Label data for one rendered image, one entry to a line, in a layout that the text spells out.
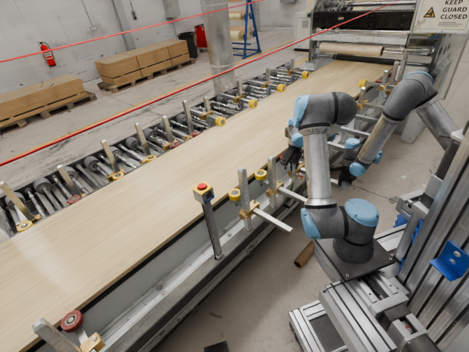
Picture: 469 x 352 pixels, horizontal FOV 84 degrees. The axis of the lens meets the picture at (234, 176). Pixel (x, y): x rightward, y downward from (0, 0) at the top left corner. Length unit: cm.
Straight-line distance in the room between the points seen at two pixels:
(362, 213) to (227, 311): 145
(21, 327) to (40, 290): 17
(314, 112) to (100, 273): 122
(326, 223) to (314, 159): 23
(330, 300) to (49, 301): 122
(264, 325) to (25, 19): 766
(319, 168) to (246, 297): 146
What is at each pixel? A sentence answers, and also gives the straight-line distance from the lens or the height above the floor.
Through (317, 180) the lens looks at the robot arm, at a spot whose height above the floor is 135.
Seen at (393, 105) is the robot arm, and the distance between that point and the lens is 127.
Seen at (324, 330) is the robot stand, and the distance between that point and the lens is 193.
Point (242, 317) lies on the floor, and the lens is 217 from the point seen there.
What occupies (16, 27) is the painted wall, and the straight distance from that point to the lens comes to 809.
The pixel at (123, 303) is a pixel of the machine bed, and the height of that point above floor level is 67.
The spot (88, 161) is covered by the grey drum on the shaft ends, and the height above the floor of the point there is 85.
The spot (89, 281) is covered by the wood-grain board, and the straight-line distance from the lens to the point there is 151.
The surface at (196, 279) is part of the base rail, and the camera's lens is 153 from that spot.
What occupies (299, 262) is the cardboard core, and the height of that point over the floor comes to 8.
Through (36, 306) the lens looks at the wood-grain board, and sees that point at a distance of 158.
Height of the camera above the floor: 197
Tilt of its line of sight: 37 degrees down
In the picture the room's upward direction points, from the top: 8 degrees counter-clockwise
